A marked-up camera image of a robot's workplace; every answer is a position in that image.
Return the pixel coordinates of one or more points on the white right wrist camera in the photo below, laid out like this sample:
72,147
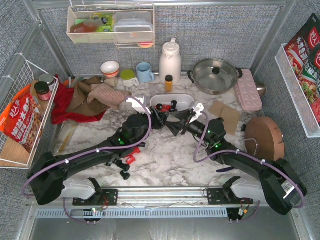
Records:
196,109

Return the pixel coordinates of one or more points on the brown cloth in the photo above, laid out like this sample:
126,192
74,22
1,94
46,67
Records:
79,101

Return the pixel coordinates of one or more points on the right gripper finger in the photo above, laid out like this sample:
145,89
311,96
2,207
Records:
176,127
183,115

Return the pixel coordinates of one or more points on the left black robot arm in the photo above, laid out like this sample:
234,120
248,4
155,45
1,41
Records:
49,173

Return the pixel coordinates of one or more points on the purple knife handle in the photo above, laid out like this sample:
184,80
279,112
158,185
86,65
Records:
224,170

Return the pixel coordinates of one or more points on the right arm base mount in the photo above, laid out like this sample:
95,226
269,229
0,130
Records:
225,195

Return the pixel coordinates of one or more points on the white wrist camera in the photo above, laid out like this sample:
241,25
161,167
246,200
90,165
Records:
196,109
138,104

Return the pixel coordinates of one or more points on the orange spice bottle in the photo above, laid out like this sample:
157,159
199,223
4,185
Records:
168,84

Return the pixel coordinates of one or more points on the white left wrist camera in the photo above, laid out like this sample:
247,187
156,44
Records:
138,104

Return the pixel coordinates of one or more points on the steel pot with lid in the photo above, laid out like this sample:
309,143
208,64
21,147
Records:
214,76

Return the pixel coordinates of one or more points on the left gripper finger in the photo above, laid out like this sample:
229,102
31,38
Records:
172,120
160,111

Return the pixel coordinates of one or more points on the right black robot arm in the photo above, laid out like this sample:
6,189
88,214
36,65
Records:
282,188

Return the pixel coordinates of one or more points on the red coffee capsule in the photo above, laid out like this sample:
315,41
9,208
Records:
136,150
130,159
166,108

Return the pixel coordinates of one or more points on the white orange striped bowl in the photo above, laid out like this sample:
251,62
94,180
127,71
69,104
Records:
110,69

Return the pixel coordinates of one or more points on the red cloth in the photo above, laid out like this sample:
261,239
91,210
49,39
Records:
61,101

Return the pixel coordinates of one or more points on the white thermos jug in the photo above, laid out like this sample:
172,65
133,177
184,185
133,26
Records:
170,62

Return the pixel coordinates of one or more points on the steel ladle bowl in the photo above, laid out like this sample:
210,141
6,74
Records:
261,88

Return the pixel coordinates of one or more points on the white rectangular storage basket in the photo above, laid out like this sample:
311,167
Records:
183,100

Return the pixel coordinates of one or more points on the cream wall storage bin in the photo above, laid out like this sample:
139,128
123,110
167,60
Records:
80,13

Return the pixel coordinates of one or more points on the green lid white cup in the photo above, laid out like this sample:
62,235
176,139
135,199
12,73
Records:
129,78

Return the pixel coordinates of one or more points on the dark lid jar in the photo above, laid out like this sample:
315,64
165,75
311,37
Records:
43,91

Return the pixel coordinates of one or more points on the silver lid jar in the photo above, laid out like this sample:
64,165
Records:
49,79

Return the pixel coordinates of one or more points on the black coffee capsule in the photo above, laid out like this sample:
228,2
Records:
142,145
125,175
174,104
124,166
159,106

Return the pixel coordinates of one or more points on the round wooden cutting board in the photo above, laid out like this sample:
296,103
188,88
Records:
264,139

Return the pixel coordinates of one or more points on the pink egg tray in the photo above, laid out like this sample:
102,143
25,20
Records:
246,91

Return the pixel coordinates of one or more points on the right white wire basket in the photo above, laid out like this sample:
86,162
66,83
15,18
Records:
302,106

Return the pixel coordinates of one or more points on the blue mug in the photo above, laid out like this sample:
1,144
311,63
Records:
144,73

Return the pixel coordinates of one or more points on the clear plastic food container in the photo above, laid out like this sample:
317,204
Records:
133,26

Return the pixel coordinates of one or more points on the pink striped cloth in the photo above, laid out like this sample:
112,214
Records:
107,95

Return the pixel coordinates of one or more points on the brown cardboard piece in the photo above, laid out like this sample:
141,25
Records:
229,115

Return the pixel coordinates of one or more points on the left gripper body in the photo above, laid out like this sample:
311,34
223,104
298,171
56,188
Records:
161,117

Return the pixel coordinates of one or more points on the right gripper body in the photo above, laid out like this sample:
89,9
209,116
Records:
185,125

